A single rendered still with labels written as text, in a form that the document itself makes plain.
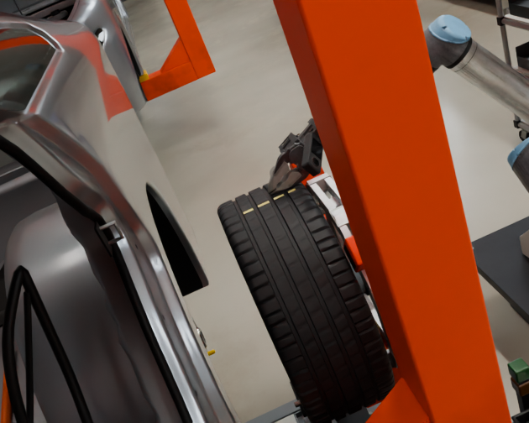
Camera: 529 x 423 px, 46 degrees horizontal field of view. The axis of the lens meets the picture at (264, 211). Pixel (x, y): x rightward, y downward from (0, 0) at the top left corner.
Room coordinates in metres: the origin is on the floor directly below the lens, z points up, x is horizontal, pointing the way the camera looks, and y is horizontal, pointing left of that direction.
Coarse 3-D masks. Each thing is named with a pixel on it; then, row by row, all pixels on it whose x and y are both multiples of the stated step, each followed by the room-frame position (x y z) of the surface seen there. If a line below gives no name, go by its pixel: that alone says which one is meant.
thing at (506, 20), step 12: (516, 0) 3.00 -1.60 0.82; (528, 0) 2.94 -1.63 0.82; (516, 12) 2.94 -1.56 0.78; (528, 12) 2.84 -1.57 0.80; (504, 24) 3.00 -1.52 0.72; (516, 24) 2.87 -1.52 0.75; (528, 24) 2.80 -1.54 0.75; (504, 36) 3.01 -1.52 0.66; (504, 48) 3.02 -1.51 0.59; (516, 48) 2.99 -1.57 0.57; (528, 48) 3.00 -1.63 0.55; (528, 60) 2.89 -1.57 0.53; (528, 72) 2.88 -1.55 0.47; (516, 120) 3.01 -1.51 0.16; (528, 132) 2.96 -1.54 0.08
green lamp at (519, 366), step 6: (516, 360) 1.06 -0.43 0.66; (522, 360) 1.05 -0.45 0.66; (510, 366) 1.05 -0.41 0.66; (516, 366) 1.04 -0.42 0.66; (522, 366) 1.03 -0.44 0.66; (528, 366) 1.03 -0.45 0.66; (510, 372) 1.05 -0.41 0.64; (516, 372) 1.02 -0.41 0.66; (522, 372) 1.02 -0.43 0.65; (528, 372) 1.02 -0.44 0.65; (516, 378) 1.02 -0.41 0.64; (522, 378) 1.02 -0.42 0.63; (528, 378) 1.02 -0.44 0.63
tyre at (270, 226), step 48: (288, 192) 1.36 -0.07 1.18; (240, 240) 1.26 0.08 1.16; (288, 240) 1.22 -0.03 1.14; (336, 240) 1.19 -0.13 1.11; (288, 288) 1.13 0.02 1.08; (336, 288) 1.11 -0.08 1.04; (288, 336) 1.08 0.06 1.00; (336, 336) 1.07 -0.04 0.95; (336, 384) 1.05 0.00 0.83; (384, 384) 1.06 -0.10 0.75
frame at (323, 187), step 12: (312, 180) 1.48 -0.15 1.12; (324, 180) 1.46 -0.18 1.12; (312, 192) 1.45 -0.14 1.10; (324, 192) 1.46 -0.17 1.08; (336, 192) 1.37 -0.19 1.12; (324, 204) 1.34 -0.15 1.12; (336, 216) 1.27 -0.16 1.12; (336, 228) 1.28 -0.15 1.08; (348, 228) 1.26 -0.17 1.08; (372, 300) 1.14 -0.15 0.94; (372, 312) 1.47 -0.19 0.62; (384, 336) 1.38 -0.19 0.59
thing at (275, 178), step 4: (284, 164) 1.38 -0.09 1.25; (272, 168) 1.43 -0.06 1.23; (280, 168) 1.38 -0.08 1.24; (284, 168) 1.38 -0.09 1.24; (288, 168) 1.38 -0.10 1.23; (272, 172) 1.39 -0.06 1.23; (276, 172) 1.38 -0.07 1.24; (280, 172) 1.38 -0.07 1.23; (284, 172) 1.38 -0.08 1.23; (272, 176) 1.38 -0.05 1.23; (276, 176) 1.38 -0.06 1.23; (280, 176) 1.38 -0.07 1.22; (272, 180) 1.38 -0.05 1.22; (276, 180) 1.38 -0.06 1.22; (268, 184) 1.39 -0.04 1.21; (272, 184) 1.38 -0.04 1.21; (276, 184) 1.38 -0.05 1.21; (268, 188) 1.38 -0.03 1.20; (272, 188) 1.38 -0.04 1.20
